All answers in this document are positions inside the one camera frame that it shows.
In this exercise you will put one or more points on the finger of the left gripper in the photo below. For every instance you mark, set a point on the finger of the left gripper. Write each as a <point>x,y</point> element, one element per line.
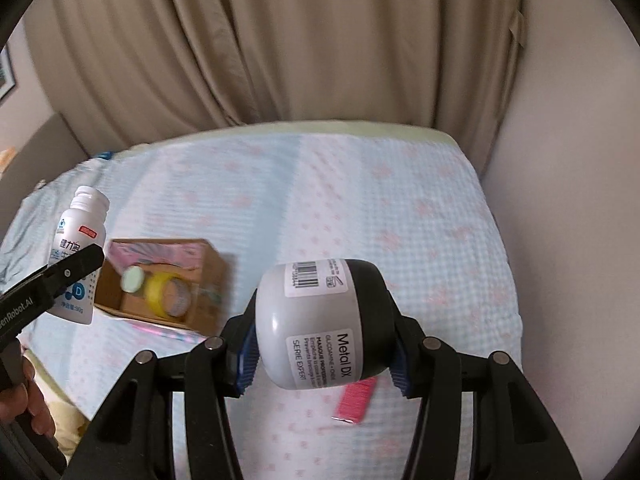
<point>71,270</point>

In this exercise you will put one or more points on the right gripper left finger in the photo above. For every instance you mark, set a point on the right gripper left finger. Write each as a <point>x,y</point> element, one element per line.
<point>130,437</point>

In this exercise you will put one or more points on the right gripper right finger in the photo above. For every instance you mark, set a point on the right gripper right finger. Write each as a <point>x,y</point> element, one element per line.
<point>513,434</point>

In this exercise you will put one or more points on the white bottle blue label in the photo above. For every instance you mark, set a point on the white bottle blue label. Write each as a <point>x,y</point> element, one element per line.
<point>77,249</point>

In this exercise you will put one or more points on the grey black cosmetic jar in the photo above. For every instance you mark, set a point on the grey black cosmetic jar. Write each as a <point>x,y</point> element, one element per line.
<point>324,323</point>

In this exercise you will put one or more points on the left hand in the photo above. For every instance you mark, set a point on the left hand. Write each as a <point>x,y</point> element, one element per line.
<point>27,397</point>

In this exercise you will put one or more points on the jar with mint lid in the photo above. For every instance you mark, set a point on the jar with mint lid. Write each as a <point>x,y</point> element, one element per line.
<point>132,280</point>

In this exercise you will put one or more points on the yellow tape roll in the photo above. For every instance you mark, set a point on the yellow tape roll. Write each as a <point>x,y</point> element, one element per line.
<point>167,295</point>

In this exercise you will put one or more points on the cardboard box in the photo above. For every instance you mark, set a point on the cardboard box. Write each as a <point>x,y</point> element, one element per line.
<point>193,259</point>

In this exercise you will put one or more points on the small red box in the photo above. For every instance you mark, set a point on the small red box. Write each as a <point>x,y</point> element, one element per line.
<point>355,401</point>

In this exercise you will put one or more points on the beige curtain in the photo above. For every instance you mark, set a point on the beige curtain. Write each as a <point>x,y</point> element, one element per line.
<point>123,72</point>

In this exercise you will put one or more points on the blue white floral bedspread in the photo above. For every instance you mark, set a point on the blue white floral bedspread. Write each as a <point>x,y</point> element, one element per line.
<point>408,202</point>

